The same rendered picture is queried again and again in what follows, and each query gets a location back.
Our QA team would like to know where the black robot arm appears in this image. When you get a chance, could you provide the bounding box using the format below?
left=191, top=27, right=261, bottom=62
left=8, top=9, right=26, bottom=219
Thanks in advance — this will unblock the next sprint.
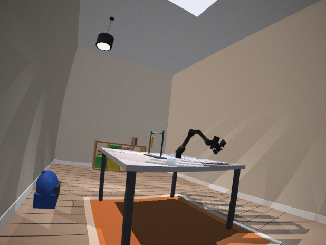
left=175, top=129, right=220, bottom=159

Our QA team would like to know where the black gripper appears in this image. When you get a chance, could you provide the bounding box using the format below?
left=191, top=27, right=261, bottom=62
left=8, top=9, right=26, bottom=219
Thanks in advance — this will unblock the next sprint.
left=213, top=139, right=226, bottom=154

